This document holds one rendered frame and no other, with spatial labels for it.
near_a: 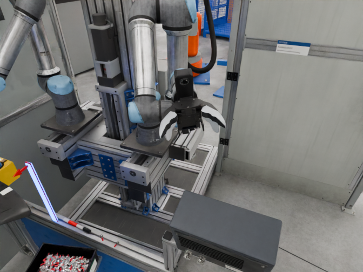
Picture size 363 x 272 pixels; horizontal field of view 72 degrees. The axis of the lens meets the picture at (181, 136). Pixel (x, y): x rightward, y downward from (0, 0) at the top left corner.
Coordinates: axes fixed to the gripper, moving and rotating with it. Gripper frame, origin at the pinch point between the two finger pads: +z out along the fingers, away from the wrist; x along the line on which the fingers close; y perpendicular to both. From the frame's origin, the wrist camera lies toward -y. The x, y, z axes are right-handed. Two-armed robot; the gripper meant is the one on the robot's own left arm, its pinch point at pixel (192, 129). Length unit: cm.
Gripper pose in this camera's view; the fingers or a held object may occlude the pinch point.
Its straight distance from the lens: 57.1
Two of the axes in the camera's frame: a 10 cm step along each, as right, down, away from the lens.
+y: 1.4, 8.0, 5.9
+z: 0.9, 5.8, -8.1
